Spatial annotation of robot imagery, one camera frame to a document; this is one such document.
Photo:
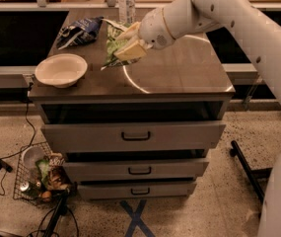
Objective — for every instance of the bottom grey drawer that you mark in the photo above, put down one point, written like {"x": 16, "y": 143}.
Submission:
{"x": 137, "y": 190}

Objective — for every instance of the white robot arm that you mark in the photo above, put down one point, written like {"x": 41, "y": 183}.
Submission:
{"x": 257, "y": 35}

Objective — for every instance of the snack bag in basket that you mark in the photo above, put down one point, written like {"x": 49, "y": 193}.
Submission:
{"x": 52, "y": 174}

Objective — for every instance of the top grey drawer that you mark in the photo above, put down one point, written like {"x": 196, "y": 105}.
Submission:
{"x": 117, "y": 137}

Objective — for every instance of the grey drawer cabinet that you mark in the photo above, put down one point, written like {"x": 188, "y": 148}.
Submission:
{"x": 181, "y": 83}

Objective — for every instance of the black wheeled stand base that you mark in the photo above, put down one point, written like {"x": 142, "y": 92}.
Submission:
{"x": 253, "y": 175}

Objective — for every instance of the middle grey drawer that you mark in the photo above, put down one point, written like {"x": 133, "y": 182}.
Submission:
{"x": 135, "y": 170}

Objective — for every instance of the blue chip bag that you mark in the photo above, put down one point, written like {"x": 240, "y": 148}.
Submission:
{"x": 80, "y": 32}

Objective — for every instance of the white paper bowl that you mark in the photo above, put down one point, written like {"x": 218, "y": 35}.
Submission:
{"x": 61, "y": 70}

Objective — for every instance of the black tripod leg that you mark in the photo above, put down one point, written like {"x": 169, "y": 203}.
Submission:
{"x": 47, "y": 225}

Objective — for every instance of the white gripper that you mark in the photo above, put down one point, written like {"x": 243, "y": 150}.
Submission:
{"x": 154, "y": 30}

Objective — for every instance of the blue tape cross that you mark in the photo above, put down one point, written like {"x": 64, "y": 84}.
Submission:
{"x": 136, "y": 220}

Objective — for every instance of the grey drawer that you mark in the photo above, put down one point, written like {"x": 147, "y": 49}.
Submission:
{"x": 135, "y": 170}
{"x": 137, "y": 190}
{"x": 117, "y": 137}

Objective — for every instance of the green jalapeno chip bag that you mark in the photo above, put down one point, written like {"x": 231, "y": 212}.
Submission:
{"x": 113, "y": 30}

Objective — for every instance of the white plastic bottle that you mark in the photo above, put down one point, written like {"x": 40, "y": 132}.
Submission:
{"x": 126, "y": 11}

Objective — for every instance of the wire basket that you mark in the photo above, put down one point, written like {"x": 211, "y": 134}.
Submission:
{"x": 28, "y": 186}

